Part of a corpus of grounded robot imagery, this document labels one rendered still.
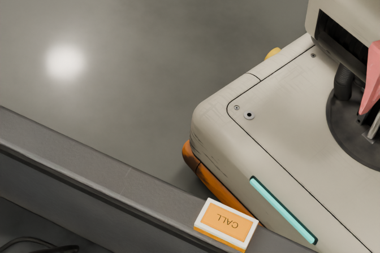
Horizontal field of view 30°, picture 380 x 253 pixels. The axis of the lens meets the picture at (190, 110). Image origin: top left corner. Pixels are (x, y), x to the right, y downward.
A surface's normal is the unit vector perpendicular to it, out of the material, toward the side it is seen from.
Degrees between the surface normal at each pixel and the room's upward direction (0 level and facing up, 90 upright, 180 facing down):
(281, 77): 0
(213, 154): 90
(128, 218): 90
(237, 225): 0
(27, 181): 90
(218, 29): 0
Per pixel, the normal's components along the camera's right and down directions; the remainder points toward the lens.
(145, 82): 0.07, -0.58
